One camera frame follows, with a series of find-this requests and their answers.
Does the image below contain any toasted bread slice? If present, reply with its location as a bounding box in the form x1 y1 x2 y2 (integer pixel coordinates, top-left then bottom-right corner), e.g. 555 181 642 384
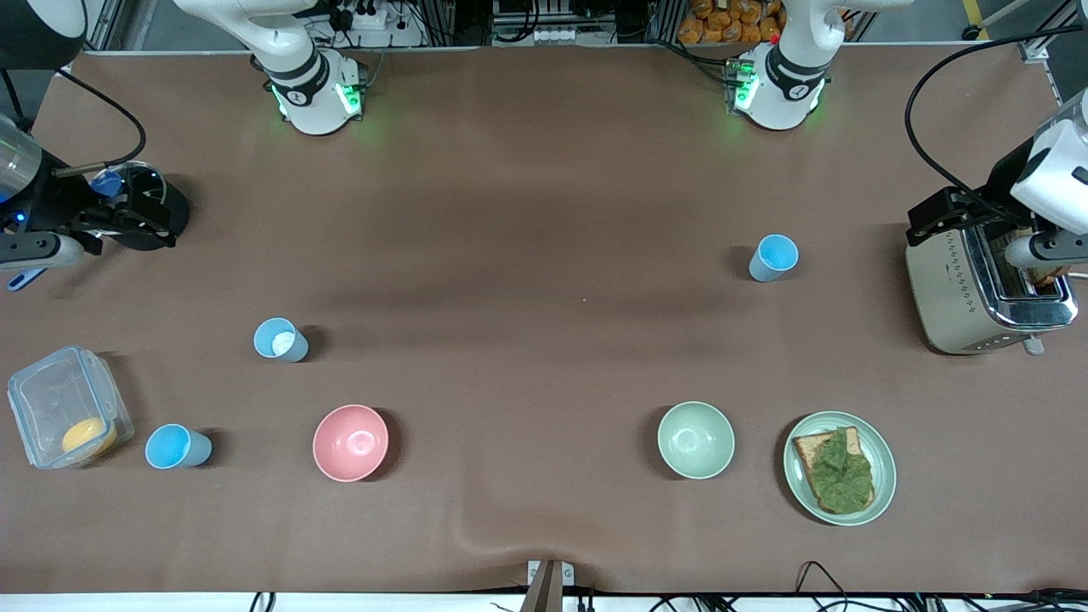
792 427 876 516

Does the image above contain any pale green bowl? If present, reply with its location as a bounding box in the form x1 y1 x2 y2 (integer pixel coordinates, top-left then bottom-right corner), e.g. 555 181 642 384
657 401 736 480

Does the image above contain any clear plastic food container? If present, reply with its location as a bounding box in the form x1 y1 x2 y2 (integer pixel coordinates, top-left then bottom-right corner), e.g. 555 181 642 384
7 344 135 471

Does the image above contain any glass lid blue knob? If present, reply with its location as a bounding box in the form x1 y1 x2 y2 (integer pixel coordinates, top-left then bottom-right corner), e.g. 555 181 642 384
85 161 167 224

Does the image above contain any black pot blue handle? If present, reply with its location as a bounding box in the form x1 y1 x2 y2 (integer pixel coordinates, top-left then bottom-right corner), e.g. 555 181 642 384
7 160 190 292

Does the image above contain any blue plastic cup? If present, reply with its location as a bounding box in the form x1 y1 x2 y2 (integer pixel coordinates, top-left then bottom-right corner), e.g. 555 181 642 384
748 234 801 283
144 423 213 470
253 317 309 364

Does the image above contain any green lettuce leaf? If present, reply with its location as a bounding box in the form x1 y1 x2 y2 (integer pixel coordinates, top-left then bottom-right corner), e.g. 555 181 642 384
803 428 876 513

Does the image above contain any thin black cable loop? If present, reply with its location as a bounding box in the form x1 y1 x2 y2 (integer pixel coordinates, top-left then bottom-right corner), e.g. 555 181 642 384
795 560 853 612

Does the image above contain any yellow food piece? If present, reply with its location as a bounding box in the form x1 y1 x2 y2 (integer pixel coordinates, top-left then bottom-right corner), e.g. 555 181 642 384
61 416 118 460

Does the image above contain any pink bowl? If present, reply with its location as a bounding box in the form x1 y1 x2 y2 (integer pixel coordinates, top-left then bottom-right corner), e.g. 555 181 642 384
313 405 390 483

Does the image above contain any metal mounting bracket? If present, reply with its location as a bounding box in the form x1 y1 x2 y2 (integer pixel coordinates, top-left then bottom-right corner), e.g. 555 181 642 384
527 558 575 612

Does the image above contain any silver toaster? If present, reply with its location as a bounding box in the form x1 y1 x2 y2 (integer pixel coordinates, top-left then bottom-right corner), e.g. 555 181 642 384
904 200 1080 356

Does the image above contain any pale green plate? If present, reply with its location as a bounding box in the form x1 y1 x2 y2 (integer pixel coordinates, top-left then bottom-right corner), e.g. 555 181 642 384
783 411 898 527

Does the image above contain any brown table cloth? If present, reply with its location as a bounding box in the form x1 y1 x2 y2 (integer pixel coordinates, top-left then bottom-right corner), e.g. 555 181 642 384
0 44 1088 596

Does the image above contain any bag of orange buns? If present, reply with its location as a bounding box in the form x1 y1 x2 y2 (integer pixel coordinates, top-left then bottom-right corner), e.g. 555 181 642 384
677 0 785 45

